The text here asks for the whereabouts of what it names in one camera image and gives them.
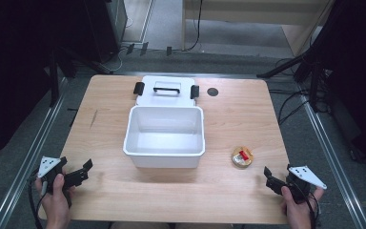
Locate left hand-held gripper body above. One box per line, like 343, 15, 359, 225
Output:
32, 156, 70, 196

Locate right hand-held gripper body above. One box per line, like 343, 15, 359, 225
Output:
285, 163, 328, 205

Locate round gold tin red label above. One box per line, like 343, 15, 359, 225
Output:
231, 145, 254, 169

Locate white plastic storage box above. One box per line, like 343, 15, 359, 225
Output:
122, 105, 207, 169

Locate white box lid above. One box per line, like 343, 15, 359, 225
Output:
134, 74, 199, 109

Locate person's left hand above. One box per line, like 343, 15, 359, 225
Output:
34, 173, 76, 229

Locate person's right hand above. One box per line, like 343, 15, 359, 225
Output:
280, 185, 326, 229

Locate black metal stand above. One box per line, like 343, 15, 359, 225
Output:
48, 47, 113, 108

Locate black lid latch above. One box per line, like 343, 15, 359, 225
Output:
132, 81, 146, 95
189, 84, 200, 100

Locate black tripod stand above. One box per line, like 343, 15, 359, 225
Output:
255, 0, 347, 113

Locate black cabinet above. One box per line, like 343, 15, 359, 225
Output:
84, 0, 129, 64

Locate light wooden desk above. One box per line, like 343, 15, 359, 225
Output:
180, 0, 335, 57

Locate metal floor rail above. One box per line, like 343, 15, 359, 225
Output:
296, 84, 366, 229
0, 75, 70, 229

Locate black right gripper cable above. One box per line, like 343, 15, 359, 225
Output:
304, 187, 321, 229

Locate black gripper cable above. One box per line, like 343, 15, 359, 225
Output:
27, 176, 47, 229
304, 187, 321, 229

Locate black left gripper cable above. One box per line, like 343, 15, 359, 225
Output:
27, 176, 47, 229

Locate black floor cables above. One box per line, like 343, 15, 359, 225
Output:
268, 56, 332, 127

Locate white floor cable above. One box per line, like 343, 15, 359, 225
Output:
103, 17, 134, 73

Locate black lid handle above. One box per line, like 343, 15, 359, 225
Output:
152, 86, 181, 95

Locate black hanging cable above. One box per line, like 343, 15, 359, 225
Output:
185, 0, 204, 52

